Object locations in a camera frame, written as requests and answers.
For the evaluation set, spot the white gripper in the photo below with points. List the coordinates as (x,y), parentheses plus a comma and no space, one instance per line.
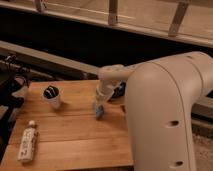
(102,97)

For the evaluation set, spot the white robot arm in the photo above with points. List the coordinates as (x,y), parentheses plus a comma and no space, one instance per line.
(159,97)

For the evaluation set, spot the dark round object on table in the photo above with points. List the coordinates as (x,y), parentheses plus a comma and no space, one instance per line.
(119,91)

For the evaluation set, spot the white cup with dark contents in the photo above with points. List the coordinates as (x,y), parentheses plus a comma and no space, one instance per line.
(52,95)

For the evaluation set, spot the metal window railing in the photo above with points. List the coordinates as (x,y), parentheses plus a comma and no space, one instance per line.
(188,21)

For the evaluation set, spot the black equipment at left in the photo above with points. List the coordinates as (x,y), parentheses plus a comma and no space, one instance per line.
(14,85)

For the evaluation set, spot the white labelled plastic bottle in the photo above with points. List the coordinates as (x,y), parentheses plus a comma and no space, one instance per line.
(27,145)

